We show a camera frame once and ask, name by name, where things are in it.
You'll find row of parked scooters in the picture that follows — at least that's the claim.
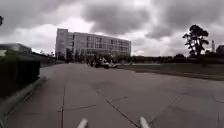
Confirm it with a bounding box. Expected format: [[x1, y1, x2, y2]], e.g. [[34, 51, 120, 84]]
[[87, 54, 118, 70]]

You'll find grey concrete slab pavement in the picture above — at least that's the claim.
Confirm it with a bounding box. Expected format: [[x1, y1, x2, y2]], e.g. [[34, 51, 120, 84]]
[[0, 63, 224, 128]]

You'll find large white multi-storey building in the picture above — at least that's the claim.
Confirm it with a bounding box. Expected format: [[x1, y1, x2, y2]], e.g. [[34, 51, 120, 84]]
[[54, 28, 132, 62]]

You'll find distant row of trees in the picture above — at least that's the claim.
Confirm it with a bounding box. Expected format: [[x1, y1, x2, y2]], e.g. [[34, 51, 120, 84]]
[[130, 52, 224, 65]]

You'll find grass strip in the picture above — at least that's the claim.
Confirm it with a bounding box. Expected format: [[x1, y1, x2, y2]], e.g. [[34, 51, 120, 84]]
[[115, 62, 224, 82]]

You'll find robot's own part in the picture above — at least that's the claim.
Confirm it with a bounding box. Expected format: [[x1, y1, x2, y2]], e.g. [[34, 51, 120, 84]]
[[139, 116, 151, 128], [77, 118, 89, 128]]

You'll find tall dark tree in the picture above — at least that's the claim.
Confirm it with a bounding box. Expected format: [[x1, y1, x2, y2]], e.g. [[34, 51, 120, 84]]
[[182, 24, 211, 58]]

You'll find dark hedge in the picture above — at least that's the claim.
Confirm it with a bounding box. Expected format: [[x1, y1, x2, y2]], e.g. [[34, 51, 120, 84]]
[[0, 49, 58, 98]]

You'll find low grey building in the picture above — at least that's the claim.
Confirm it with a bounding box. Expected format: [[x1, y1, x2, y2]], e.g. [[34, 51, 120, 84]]
[[0, 42, 33, 55]]

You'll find grey concrete kerb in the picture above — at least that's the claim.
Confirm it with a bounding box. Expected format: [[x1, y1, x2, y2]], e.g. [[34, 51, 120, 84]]
[[0, 77, 47, 122]]

